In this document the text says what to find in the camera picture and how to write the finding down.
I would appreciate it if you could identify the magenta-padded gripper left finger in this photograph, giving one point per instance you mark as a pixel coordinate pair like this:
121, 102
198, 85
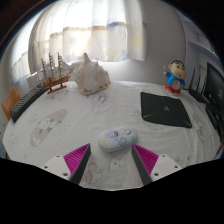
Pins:
75, 158

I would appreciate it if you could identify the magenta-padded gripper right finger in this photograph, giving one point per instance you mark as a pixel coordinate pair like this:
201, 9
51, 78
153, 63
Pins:
148, 160

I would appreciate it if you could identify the white cartoon-print computer mouse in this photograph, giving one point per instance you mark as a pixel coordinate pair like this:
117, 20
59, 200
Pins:
117, 138

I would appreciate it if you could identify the black mouse pad green lines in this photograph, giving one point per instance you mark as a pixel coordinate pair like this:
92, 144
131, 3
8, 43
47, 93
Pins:
163, 110

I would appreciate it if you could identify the white cartoon-print tablecloth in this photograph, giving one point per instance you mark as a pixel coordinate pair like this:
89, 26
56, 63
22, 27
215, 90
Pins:
76, 123

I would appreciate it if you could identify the wooden model sailing ship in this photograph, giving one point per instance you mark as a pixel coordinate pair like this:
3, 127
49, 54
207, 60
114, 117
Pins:
55, 80

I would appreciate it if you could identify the large white conch shell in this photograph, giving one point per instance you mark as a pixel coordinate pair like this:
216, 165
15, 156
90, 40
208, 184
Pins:
91, 78

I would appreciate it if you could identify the black router with antennas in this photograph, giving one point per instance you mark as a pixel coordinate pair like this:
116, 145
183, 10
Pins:
197, 94

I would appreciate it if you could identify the cartoon boy figurine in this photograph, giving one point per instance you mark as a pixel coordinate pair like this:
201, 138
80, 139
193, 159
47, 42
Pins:
175, 80

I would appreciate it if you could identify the black computer monitor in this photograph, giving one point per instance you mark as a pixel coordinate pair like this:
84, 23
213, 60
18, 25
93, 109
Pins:
215, 90

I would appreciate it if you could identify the white star-print curtain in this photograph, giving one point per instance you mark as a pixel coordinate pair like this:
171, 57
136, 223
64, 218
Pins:
90, 30

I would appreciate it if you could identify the white wall shelf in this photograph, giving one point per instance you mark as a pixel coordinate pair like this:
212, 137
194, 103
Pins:
203, 46

